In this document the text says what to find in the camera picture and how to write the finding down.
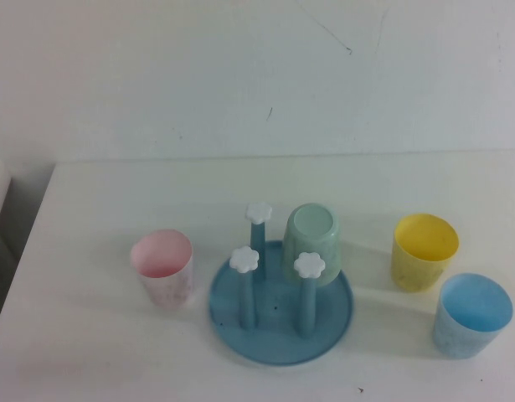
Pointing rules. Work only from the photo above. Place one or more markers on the pink plastic cup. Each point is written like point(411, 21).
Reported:
point(169, 289)

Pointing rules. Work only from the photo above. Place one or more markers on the green plastic cup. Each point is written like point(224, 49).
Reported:
point(313, 234)

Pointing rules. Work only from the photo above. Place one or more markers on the blue cup stand with posts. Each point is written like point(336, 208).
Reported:
point(274, 331)

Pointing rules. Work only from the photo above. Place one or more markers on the yellow plastic cup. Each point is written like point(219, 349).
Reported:
point(416, 272)

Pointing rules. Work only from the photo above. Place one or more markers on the blue plastic cup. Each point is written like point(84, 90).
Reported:
point(462, 339)

